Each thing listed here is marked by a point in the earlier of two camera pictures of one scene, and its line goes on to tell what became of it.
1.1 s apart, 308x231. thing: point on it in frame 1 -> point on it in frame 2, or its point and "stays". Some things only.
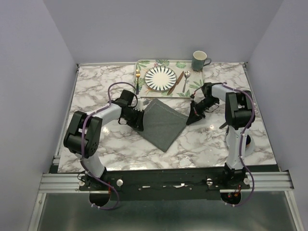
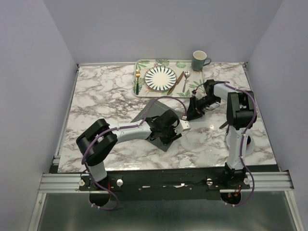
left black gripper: x=138 y=123 -> x=173 y=136
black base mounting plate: x=180 y=185 stays
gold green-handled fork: x=137 y=74 stays
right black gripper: x=193 y=117 stays
